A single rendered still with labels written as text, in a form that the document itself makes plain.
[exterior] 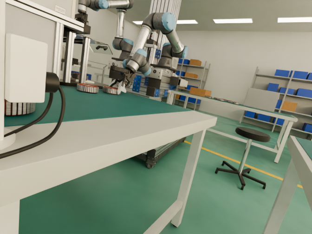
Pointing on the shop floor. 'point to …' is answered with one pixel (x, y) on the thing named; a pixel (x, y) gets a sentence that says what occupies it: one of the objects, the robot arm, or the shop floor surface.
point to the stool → (246, 132)
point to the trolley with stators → (94, 68)
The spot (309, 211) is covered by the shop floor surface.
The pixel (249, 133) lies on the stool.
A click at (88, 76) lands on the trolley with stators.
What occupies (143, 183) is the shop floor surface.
